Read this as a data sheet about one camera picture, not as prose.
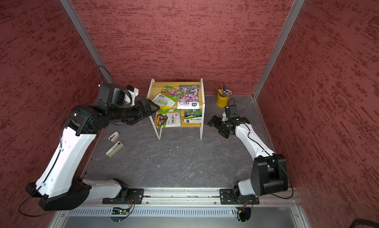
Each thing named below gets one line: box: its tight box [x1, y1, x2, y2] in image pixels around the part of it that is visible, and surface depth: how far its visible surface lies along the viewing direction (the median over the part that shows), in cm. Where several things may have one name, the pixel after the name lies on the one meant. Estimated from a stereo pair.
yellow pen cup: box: [216, 82, 233, 108], surface depth 112 cm
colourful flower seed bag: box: [155, 112, 182, 129], surface depth 87 cm
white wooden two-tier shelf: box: [146, 78, 206, 140], surface depth 79 cm
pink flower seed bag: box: [177, 84, 200, 110], surface depth 76 cm
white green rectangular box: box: [105, 141, 125, 158], surface depth 91 cm
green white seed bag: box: [151, 85, 183, 115], surface depth 75 cm
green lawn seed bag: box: [183, 108, 203, 124], surface depth 90 cm
